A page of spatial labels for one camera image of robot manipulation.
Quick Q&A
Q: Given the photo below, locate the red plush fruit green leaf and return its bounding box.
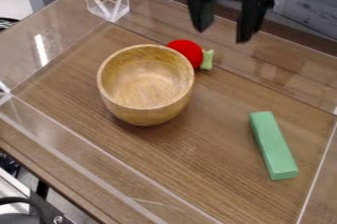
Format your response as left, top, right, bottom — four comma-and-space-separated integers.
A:
168, 39, 214, 70

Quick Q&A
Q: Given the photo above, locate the wooden bowl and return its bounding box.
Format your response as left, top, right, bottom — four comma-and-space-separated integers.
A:
96, 44, 194, 126

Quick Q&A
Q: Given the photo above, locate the green rectangular block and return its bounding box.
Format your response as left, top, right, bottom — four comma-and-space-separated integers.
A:
249, 112, 298, 181

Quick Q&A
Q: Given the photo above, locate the clear acrylic corner bracket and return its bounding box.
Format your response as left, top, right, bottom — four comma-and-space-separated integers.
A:
85, 0, 130, 23

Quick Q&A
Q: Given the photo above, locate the clear acrylic tray wall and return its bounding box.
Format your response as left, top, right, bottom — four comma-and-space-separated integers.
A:
0, 90, 221, 224

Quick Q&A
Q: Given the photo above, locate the black metal bracket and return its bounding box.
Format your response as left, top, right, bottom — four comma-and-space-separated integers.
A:
29, 191, 76, 224

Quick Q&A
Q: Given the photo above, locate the black cable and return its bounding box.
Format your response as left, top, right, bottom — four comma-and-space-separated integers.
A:
0, 196, 41, 224

